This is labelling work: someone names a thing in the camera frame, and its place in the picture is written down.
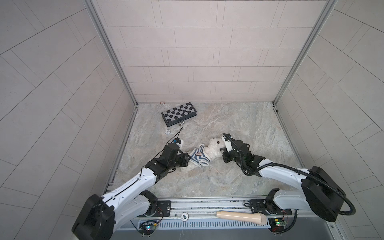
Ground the black corrugated cable hose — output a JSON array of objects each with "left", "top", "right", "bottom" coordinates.
[{"left": 222, "top": 132, "right": 357, "bottom": 234}]

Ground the beige wooden handle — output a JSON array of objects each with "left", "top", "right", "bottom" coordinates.
[{"left": 216, "top": 211, "right": 267, "bottom": 225}]

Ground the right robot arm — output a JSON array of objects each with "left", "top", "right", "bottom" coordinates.
[{"left": 221, "top": 135, "right": 351, "bottom": 222}]

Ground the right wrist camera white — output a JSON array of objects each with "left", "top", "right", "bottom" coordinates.
[{"left": 222, "top": 133, "right": 235, "bottom": 153}]

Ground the black white chessboard box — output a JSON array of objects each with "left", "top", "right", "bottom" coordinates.
[{"left": 161, "top": 102, "right": 197, "bottom": 127}]

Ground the white teddy bear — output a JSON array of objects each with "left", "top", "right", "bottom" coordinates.
[{"left": 181, "top": 138, "right": 226, "bottom": 173}]

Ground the right circuit board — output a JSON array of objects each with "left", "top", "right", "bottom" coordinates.
[{"left": 268, "top": 218, "right": 287, "bottom": 233}]

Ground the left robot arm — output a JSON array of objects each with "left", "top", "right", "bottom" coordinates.
[{"left": 72, "top": 138, "right": 190, "bottom": 240}]

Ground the left circuit board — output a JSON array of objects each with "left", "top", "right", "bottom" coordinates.
[{"left": 139, "top": 221, "right": 159, "bottom": 236}]

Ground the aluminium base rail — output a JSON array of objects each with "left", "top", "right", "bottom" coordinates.
[{"left": 83, "top": 196, "right": 335, "bottom": 221}]

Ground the circuit board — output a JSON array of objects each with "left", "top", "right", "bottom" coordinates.
[
  {"left": 268, "top": 218, "right": 287, "bottom": 233},
  {"left": 139, "top": 221, "right": 159, "bottom": 236}
]

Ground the blue white striped sweater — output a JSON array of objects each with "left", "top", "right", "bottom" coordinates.
[{"left": 189, "top": 144, "right": 211, "bottom": 168}]

